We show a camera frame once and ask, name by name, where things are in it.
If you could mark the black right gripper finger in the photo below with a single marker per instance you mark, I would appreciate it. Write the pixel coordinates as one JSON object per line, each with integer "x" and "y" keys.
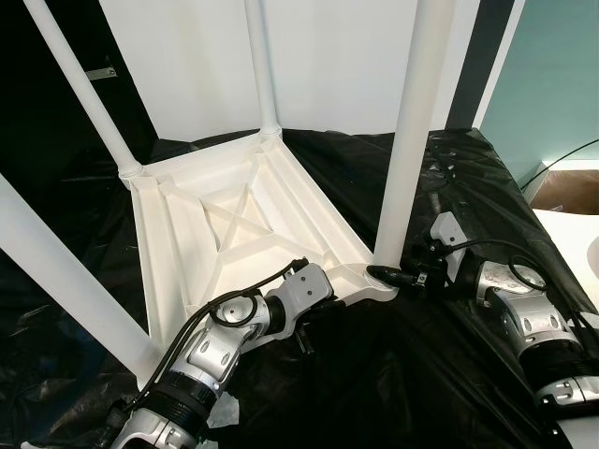
{"x": 393, "y": 275}

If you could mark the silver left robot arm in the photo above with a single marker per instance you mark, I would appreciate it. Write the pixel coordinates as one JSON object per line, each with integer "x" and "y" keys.
{"x": 201, "y": 360}

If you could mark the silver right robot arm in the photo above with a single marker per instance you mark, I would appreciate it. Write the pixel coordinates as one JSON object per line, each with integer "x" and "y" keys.
{"x": 533, "y": 318}

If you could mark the black plastic sheet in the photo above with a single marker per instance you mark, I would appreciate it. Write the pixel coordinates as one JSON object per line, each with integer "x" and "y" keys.
{"x": 421, "y": 374}

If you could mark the white side table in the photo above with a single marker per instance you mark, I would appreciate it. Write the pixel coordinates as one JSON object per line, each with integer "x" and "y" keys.
{"x": 573, "y": 248}

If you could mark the crumpled white masking tape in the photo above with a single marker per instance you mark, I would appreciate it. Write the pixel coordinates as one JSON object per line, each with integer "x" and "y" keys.
{"x": 225, "y": 410}

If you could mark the brown cardboard box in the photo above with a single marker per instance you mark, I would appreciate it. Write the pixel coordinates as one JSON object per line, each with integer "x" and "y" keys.
{"x": 566, "y": 190}

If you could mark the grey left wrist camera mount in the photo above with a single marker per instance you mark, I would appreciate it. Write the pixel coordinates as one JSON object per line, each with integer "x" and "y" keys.
{"x": 304, "y": 290}

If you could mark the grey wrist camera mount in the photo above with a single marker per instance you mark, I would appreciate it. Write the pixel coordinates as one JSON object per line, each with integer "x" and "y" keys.
{"x": 304, "y": 290}
{"x": 447, "y": 232}

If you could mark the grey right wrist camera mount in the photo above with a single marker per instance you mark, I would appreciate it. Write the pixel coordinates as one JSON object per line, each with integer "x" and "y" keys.
{"x": 447, "y": 232}

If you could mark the black vertical post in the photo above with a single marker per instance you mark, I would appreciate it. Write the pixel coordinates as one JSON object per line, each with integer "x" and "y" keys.
{"x": 482, "y": 61}

